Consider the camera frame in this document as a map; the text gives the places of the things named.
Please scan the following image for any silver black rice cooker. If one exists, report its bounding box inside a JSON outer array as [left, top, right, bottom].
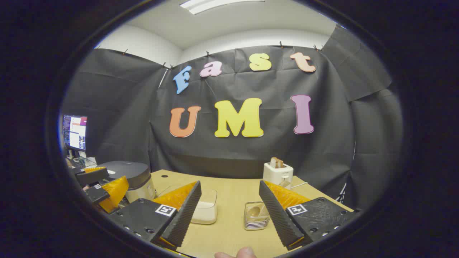
[[96, 161, 156, 204]]

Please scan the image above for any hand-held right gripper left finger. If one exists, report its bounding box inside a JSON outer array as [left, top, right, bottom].
[[109, 180, 202, 251]]

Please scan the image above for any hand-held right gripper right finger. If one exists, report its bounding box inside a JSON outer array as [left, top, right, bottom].
[[259, 180, 361, 251]]

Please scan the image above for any white side table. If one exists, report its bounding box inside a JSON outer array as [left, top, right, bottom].
[[66, 155, 98, 172]]

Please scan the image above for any computer monitor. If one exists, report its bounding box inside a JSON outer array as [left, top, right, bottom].
[[62, 114, 87, 151]]

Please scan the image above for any clear chopstick holder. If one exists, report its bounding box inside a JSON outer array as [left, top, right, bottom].
[[244, 201, 270, 231]]

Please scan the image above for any ceiling light panel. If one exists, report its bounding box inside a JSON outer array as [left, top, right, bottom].
[[179, 0, 266, 15]]

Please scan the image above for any wooden spoon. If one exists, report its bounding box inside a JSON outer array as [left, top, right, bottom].
[[249, 180, 292, 218]]

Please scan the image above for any white toaster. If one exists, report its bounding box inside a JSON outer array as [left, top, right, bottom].
[[263, 162, 294, 187]]

